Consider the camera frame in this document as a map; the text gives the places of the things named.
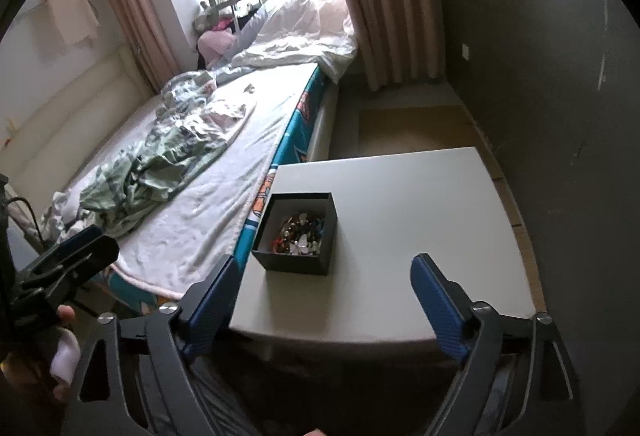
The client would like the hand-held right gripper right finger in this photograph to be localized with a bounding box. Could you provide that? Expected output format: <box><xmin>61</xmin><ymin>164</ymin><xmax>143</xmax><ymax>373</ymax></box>
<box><xmin>410</xmin><ymin>253</ymin><xmax>576</xmax><ymax>436</ymax></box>

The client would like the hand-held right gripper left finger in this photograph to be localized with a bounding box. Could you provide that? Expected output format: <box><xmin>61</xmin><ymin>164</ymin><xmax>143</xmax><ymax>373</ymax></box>
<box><xmin>60</xmin><ymin>255</ymin><xmax>242</xmax><ymax>436</ymax></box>

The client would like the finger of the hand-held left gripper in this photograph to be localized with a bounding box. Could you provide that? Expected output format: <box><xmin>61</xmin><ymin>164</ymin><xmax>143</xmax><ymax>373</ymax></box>
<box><xmin>14</xmin><ymin>225</ymin><xmax>104</xmax><ymax>278</ymax></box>
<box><xmin>20</xmin><ymin>235</ymin><xmax>121</xmax><ymax>313</ymax></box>

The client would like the black square box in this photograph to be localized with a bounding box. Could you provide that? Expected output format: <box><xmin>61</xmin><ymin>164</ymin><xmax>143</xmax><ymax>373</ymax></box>
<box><xmin>251</xmin><ymin>191</ymin><xmax>338</xmax><ymax>276</ymax></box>

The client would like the pile of mixed jewelry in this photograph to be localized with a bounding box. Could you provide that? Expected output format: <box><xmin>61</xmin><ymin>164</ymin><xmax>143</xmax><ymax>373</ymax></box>
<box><xmin>271</xmin><ymin>211</ymin><xmax>327</xmax><ymax>258</ymax></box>

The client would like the person's left hand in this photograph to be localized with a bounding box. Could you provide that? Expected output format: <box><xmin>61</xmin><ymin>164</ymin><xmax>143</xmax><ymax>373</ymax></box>
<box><xmin>0</xmin><ymin>303</ymin><xmax>83</xmax><ymax>402</ymax></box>

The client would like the teal-sided mattress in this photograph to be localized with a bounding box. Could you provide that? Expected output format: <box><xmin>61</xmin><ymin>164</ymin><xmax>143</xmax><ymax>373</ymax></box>
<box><xmin>65</xmin><ymin>64</ymin><xmax>327</xmax><ymax>313</ymax></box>

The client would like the cream padded headboard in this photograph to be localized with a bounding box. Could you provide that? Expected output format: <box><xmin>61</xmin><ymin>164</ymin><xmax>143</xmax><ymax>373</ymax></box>
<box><xmin>0</xmin><ymin>44</ymin><xmax>157</xmax><ymax>203</ymax></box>

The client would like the green floral blanket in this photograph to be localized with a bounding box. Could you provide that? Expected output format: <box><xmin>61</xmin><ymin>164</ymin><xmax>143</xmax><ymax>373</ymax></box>
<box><xmin>42</xmin><ymin>69</ymin><xmax>259</xmax><ymax>238</ymax></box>

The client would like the hanging beige towel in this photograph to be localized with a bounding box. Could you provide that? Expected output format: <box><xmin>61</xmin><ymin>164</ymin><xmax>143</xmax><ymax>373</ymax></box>
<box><xmin>39</xmin><ymin>0</ymin><xmax>102</xmax><ymax>48</ymax></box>

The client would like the beige striped curtain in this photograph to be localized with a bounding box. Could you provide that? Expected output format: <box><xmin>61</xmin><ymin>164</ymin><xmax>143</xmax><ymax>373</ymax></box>
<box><xmin>320</xmin><ymin>0</ymin><xmax>447</xmax><ymax>90</ymax></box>
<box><xmin>96</xmin><ymin>0</ymin><xmax>182</xmax><ymax>96</ymax></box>

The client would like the pink plush toy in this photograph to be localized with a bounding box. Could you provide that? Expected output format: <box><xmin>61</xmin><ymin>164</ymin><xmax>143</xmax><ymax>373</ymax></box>
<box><xmin>196</xmin><ymin>29</ymin><xmax>237</xmax><ymax>68</ymax></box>

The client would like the grey bed tray table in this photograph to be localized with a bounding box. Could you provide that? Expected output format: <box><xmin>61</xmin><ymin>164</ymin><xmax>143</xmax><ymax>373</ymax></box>
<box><xmin>200</xmin><ymin>0</ymin><xmax>252</xmax><ymax>36</ymax></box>

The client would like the white duvet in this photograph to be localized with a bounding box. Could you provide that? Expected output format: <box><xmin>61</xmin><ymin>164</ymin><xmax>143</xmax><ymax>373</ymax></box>
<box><xmin>230</xmin><ymin>0</ymin><xmax>359</xmax><ymax>86</ymax></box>

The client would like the black cable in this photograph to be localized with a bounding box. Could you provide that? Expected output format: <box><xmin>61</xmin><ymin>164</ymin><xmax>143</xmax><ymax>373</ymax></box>
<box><xmin>6</xmin><ymin>197</ymin><xmax>47</xmax><ymax>248</ymax></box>

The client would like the white bed frame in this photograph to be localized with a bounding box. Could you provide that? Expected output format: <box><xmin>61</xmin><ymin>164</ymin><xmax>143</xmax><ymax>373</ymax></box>
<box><xmin>309</xmin><ymin>84</ymin><xmax>362</xmax><ymax>163</ymax></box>

